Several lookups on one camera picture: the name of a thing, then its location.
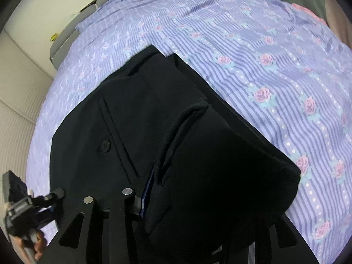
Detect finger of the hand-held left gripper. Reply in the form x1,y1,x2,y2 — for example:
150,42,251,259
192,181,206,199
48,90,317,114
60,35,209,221
38,205,61,227
30,187,66,208

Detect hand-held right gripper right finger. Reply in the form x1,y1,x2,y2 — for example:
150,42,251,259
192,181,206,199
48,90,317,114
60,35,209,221
247,214,312,264

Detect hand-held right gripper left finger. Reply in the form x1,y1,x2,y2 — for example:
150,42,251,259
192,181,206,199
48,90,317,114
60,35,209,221
38,170,154,264

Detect black pants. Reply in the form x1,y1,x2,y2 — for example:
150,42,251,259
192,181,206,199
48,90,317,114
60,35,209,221
49,45,301,264

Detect person's left hand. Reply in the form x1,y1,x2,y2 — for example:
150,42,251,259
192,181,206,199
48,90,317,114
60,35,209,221
13,231,50,262

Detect grey bed headboard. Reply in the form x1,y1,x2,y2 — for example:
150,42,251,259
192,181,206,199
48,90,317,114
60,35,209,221
49,0,190,69

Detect purple floral striped bed sheet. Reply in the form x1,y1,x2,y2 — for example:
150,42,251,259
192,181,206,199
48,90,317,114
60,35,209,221
26,0,352,264

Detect pink floral cloth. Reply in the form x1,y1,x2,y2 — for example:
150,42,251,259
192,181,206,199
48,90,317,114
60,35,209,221
291,3,326,25

